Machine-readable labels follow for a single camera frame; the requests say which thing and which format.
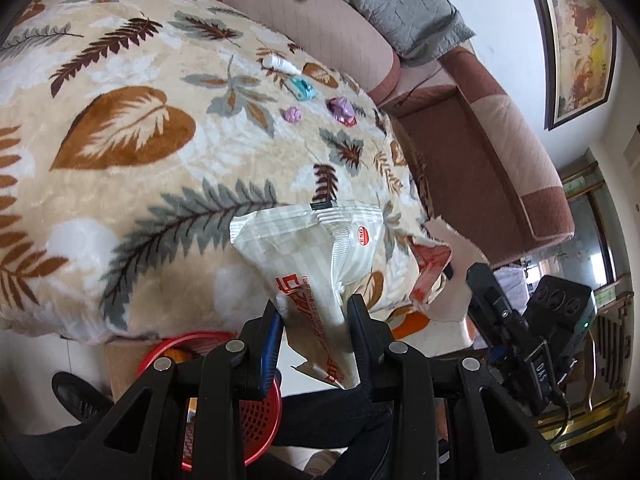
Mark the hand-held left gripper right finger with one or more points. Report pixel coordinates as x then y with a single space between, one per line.
360 340

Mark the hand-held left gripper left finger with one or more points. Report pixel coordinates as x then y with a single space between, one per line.
270 360

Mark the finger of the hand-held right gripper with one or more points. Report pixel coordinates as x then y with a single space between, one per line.
487 292

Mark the red foil wrapper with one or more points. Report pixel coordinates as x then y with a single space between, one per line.
432 265

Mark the red plastic basket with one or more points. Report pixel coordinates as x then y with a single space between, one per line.
257 425

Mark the white red-print snack packet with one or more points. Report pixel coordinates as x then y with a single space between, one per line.
310 260

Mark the wooden lattice furniture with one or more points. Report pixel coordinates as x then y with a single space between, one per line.
612 350

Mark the person's black trouser leg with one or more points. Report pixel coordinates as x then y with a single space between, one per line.
40 452
320 420

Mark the orange box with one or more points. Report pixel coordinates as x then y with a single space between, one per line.
180 354

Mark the wooden glass door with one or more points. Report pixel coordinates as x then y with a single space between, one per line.
590 220

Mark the pink and brown sofa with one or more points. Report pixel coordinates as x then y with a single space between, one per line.
500 160

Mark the cardboard box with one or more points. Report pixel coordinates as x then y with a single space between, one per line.
122 370

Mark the person's black shoe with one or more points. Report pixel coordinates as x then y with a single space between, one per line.
75 395

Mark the leaf-printed beige blanket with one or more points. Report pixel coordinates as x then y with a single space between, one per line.
125 200

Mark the small purple wrapper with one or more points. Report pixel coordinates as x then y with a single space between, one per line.
292 115

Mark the small white tube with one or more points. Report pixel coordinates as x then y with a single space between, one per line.
280 63

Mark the grey quilted pillow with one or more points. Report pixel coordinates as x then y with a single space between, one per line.
400 5

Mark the dark-framed wall painting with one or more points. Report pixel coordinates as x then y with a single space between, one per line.
582 45

